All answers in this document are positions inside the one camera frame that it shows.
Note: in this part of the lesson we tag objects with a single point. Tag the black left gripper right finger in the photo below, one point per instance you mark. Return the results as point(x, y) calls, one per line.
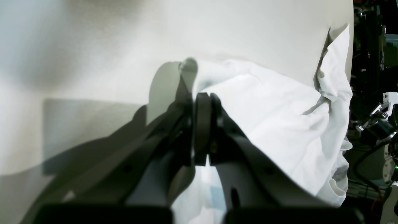
point(256, 190)

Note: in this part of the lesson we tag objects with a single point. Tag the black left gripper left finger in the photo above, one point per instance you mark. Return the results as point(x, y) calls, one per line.
point(132, 176)

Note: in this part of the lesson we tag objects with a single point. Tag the white t-shirt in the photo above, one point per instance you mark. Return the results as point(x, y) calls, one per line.
point(302, 129)

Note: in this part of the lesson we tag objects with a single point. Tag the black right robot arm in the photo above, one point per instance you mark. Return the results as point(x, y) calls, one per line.
point(374, 104)

